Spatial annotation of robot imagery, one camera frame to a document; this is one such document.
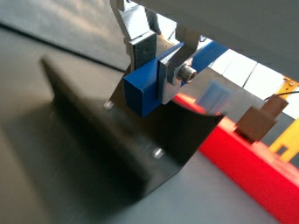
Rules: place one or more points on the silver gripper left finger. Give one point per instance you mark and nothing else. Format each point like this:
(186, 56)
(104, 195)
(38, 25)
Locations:
(138, 38)

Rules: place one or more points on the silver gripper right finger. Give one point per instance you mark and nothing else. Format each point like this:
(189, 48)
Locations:
(174, 70)

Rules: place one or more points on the dark blue rectangle block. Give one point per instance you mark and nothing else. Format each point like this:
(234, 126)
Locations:
(140, 83)

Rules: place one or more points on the black curved fixture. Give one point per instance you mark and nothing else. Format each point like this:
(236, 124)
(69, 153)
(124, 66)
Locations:
(148, 147)

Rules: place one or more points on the red foam peg board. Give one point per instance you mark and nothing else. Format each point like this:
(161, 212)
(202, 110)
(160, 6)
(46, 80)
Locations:
(268, 179)

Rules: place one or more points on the light blue notched peg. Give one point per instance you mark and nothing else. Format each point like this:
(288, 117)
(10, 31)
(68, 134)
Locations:
(213, 98)

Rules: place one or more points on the brown heart-shaped peg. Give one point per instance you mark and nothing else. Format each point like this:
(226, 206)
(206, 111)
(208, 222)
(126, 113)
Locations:
(253, 124)

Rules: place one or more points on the brown cylinder peg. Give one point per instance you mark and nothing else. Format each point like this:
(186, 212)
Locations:
(274, 105)

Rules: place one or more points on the yellow forked peg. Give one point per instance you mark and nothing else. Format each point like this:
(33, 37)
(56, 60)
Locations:
(288, 140)

